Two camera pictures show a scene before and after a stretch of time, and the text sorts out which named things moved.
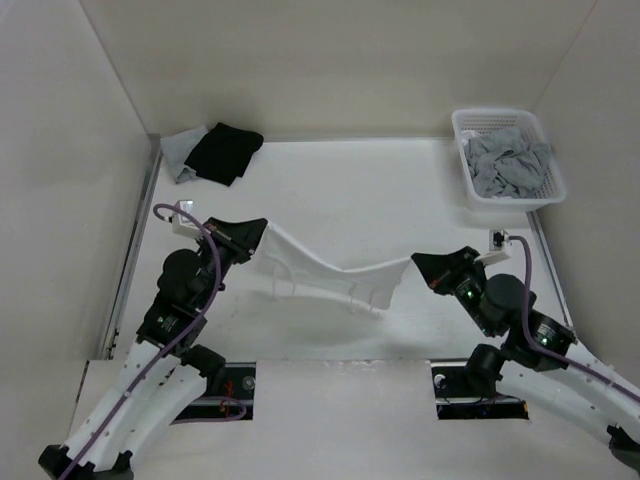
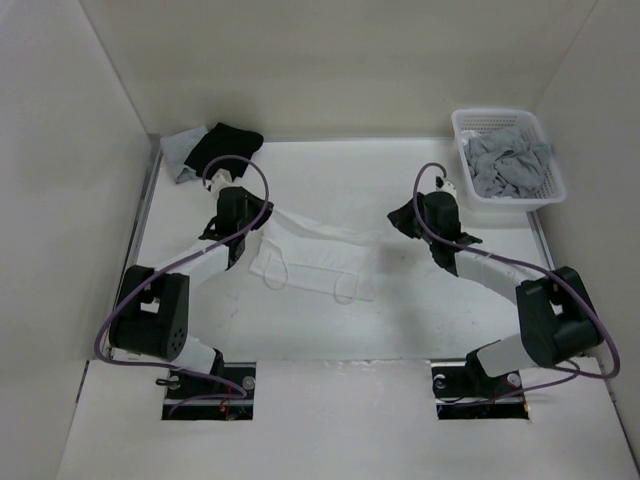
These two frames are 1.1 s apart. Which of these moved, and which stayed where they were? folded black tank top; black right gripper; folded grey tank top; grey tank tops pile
Moved: black right gripper
Stayed: folded grey tank top; folded black tank top; grey tank tops pile
